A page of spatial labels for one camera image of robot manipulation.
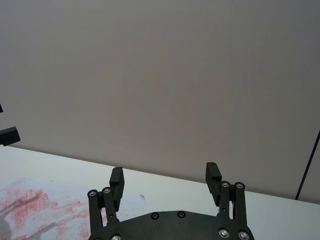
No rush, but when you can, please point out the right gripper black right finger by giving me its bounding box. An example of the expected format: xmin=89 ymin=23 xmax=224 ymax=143
xmin=205 ymin=162 xmax=249 ymax=229

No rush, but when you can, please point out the thin black cable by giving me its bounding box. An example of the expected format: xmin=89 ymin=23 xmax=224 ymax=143
xmin=294 ymin=129 xmax=320 ymax=201

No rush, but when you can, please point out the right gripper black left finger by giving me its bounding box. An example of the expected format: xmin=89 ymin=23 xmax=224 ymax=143
xmin=86 ymin=166 xmax=126 ymax=240

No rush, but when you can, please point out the white table cloth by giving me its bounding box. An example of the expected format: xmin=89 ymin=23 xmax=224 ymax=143
xmin=0 ymin=145 xmax=320 ymax=240

